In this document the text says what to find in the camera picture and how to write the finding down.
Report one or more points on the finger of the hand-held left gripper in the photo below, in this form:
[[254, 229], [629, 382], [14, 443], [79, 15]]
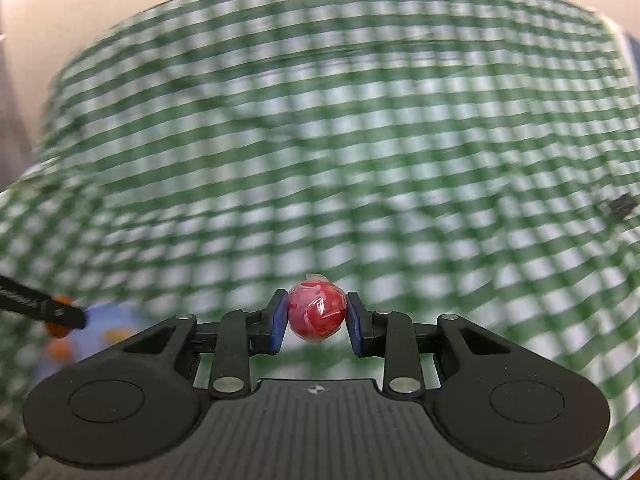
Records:
[[30, 302]]

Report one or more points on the blue round plate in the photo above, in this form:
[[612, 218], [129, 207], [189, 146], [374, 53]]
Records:
[[97, 317]]

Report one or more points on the green checked tablecloth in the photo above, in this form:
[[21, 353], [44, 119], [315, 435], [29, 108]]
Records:
[[350, 135]]

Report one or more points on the orange mandarin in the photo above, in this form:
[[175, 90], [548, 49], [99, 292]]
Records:
[[57, 331]]

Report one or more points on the small black object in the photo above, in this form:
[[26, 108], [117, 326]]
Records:
[[622, 207]]

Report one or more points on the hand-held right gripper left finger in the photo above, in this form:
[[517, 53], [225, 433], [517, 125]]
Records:
[[279, 322]]

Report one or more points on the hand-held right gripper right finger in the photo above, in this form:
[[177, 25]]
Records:
[[356, 327]]

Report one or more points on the red round fruit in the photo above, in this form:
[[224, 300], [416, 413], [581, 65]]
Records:
[[316, 312]]

